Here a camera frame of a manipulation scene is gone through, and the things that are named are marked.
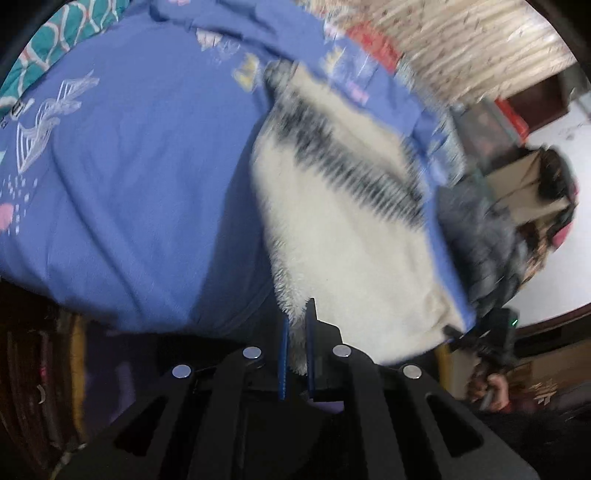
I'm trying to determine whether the cardboard box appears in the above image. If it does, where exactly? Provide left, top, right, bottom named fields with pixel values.
left=480, top=148, right=568, bottom=222

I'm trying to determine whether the dark red wooden cabinet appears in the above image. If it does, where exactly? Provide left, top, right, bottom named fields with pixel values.
left=496, top=74, right=568, bottom=134

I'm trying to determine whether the red patterned quilt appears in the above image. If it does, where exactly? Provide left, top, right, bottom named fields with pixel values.
left=344, top=23, right=402, bottom=70

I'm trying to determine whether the teal wave patterned cloth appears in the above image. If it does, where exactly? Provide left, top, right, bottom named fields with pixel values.
left=0, top=0, right=125, bottom=107

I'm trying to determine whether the white patterned fleece garment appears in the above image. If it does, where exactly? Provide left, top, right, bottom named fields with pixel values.
left=249, top=60, right=467, bottom=377

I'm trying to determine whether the grey puffer jacket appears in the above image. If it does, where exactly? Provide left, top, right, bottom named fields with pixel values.
left=436, top=185, right=532, bottom=319

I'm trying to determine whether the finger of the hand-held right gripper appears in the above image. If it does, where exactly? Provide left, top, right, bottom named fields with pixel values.
left=443, top=323, right=481, bottom=352

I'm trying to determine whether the dark box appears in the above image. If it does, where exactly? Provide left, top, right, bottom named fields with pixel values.
left=452, top=102, right=522, bottom=176

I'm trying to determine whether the dark and pink cloth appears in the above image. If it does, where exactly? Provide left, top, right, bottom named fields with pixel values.
left=540, top=148, right=580, bottom=250

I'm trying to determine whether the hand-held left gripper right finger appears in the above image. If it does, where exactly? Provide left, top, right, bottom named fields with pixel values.
left=305, top=298, right=541, bottom=480

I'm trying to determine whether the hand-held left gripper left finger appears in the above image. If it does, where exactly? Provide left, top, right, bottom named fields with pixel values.
left=55, top=316, right=291, bottom=480

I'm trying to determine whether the blue printed bedsheet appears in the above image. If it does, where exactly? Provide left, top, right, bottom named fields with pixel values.
left=0, top=0, right=481, bottom=342

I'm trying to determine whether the beige striped curtain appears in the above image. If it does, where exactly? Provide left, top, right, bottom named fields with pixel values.
left=295, top=0, right=578, bottom=107

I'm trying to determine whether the person's right hand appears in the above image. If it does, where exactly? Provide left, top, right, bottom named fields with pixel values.
left=466, top=364, right=511, bottom=414

